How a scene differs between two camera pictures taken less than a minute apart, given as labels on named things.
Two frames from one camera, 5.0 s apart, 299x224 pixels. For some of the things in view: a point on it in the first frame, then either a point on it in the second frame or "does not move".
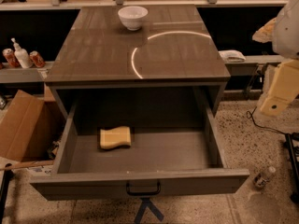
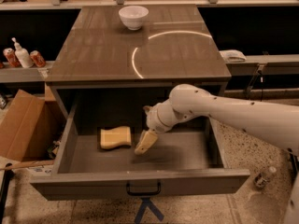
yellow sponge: x=119 y=136 does not move
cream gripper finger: x=284 y=88 → x=160 y=118
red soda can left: x=9 y=56 does not move
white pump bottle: x=21 y=55 does not move
